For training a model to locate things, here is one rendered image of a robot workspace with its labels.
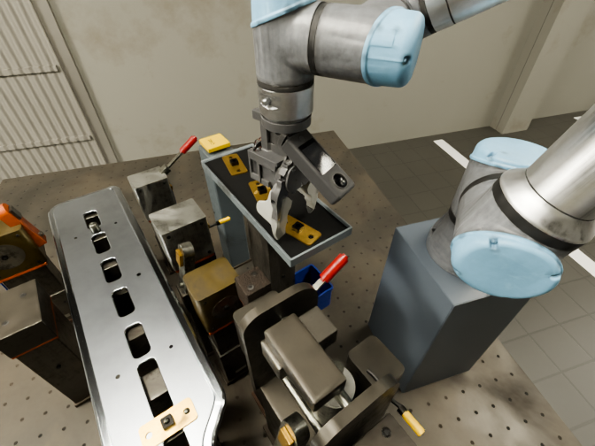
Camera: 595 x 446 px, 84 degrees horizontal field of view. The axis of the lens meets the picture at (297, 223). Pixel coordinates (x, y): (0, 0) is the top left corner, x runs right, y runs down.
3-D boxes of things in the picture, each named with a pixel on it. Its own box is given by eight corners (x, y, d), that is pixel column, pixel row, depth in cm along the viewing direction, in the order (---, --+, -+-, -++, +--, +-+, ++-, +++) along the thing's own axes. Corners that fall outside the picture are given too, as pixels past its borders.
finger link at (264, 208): (258, 226, 60) (268, 180, 56) (283, 242, 57) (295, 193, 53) (246, 231, 57) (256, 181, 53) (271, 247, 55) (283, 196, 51)
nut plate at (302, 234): (274, 226, 61) (274, 220, 60) (287, 215, 63) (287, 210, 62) (309, 247, 57) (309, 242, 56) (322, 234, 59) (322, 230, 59)
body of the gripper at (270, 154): (280, 162, 59) (277, 95, 51) (319, 180, 55) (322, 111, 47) (250, 181, 55) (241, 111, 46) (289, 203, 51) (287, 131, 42)
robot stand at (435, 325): (427, 307, 101) (475, 209, 74) (469, 370, 87) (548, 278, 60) (367, 324, 97) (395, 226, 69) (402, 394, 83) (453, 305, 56)
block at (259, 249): (257, 307, 101) (240, 191, 70) (279, 294, 105) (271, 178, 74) (274, 331, 95) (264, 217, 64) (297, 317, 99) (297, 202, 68)
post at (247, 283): (253, 370, 87) (233, 277, 60) (269, 358, 89) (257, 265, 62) (263, 386, 84) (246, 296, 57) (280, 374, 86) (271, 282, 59)
